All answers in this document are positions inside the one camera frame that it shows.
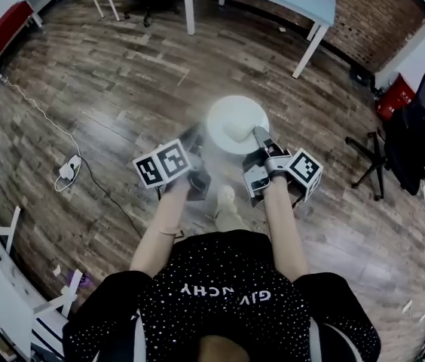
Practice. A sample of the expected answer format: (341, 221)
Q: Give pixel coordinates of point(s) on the red box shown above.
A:
(395, 98)

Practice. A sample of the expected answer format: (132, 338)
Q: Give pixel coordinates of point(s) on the red cabinet panel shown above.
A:
(1, 32)

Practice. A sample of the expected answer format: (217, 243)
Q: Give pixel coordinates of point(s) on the person's beige shoe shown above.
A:
(225, 195)

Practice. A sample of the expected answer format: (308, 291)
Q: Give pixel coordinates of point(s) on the person's right forearm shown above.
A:
(284, 224)

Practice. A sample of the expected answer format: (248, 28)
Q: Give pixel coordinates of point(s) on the thin wrist band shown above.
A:
(169, 233)

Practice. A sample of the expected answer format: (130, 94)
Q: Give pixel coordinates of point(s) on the black mesh office chair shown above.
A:
(419, 138)

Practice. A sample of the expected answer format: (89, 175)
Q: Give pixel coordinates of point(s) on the person's left forearm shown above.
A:
(161, 224)

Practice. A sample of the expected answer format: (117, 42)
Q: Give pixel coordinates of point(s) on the purple object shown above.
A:
(82, 279)

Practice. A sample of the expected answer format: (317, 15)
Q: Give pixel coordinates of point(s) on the round white plate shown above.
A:
(235, 109)

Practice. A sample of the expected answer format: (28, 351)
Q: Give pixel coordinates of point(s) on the person's beige trouser leg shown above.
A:
(231, 219)

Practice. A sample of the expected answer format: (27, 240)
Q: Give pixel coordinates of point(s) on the person's black speckled shirt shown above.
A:
(220, 296)

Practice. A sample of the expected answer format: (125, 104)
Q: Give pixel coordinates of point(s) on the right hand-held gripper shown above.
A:
(303, 168)

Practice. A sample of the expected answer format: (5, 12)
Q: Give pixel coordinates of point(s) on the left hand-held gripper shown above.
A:
(161, 164)

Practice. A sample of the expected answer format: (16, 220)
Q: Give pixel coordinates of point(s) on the white power strip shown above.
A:
(68, 167)

